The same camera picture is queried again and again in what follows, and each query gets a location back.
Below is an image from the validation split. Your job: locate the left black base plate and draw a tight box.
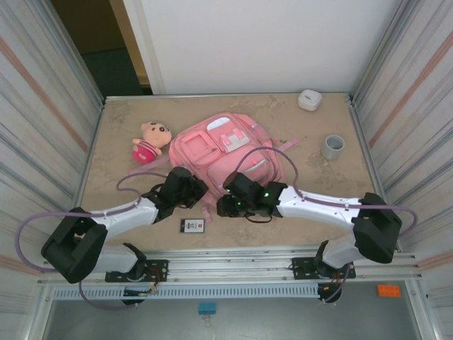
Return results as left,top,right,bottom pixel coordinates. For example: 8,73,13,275
105,259,170,283

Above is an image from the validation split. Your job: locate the grey slotted cable duct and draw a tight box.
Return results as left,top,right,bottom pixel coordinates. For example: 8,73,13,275
52,285,319,301

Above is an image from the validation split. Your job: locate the pink plush doll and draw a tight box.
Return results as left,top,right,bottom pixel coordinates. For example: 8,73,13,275
131,120,173,164

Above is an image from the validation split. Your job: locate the striped metal side panel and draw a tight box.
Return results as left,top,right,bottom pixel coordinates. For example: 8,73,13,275
0,0,106,340
348,0,453,340

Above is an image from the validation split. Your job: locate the orange block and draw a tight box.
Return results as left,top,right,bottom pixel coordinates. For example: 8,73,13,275
377,284,403,298

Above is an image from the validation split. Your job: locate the pink student backpack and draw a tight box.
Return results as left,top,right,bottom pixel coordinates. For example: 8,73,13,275
129,112,300,225

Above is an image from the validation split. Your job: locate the black case with white label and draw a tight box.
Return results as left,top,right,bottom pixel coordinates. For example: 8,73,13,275
179,218,206,234

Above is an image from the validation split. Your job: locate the blue binder clip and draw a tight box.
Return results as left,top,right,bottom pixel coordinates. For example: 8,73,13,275
197,302,217,322

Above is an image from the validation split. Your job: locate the white square box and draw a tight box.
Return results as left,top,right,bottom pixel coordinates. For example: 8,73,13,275
297,89,323,113

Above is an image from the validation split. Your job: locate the grey cup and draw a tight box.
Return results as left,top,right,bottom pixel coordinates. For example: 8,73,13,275
321,134,346,161

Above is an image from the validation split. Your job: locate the aluminium rail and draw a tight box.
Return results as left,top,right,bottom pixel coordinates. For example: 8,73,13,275
37,247,424,286

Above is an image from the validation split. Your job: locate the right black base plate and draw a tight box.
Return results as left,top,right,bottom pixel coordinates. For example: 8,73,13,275
290,257,357,281

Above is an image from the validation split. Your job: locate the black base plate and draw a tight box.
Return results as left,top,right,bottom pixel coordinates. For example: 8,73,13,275
105,259,170,283
290,257,357,281

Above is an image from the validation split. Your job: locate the aluminium table edge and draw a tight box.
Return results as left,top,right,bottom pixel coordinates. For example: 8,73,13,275
103,92,355,103

